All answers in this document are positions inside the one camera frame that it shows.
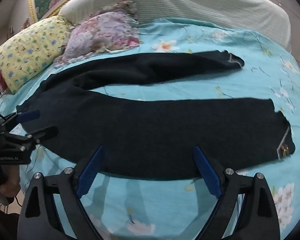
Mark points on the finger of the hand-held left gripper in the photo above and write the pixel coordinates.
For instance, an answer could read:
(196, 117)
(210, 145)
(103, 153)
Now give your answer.
(48, 132)
(28, 116)

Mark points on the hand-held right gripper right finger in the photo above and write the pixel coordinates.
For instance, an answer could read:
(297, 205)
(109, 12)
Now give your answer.
(207, 172)

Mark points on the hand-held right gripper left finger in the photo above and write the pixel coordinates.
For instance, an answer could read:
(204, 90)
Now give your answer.
(90, 175)

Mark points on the black pants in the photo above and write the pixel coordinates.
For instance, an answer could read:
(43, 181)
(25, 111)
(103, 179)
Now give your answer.
(140, 135)

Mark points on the person's left hand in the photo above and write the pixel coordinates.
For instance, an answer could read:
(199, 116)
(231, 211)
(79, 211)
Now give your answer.
(10, 187)

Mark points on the yellow patterned pillow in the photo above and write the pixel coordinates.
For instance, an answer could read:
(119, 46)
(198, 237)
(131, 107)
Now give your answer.
(30, 52)

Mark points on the blue floral bed sheet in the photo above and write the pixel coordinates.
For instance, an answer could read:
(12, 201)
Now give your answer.
(177, 92)

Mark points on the pink floral blanket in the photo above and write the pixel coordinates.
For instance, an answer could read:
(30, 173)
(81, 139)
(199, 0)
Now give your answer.
(102, 32)

